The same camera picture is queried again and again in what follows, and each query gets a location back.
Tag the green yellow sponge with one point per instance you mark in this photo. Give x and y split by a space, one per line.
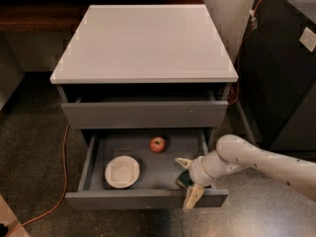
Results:
184 180

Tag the grey drawer cabinet white top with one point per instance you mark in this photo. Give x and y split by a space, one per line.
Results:
142 49

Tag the dark wooden shelf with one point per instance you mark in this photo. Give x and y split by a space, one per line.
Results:
58 16

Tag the grey top drawer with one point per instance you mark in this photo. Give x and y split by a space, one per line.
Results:
153 110

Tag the light wooden board corner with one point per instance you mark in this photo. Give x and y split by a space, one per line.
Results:
10 220

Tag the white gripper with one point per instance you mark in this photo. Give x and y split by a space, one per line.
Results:
197 172

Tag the white square tag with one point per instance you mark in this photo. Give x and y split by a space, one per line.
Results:
308 39

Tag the grey drawer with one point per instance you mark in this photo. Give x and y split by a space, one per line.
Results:
153 110
156 186

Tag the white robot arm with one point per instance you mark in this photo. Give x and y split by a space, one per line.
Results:
233 154

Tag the red apple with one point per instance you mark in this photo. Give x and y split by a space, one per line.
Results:
157 144

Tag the white ceramic bowl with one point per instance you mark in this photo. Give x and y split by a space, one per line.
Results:
122 172

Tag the black cabinet on right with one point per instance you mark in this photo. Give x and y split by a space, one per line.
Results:
277 76

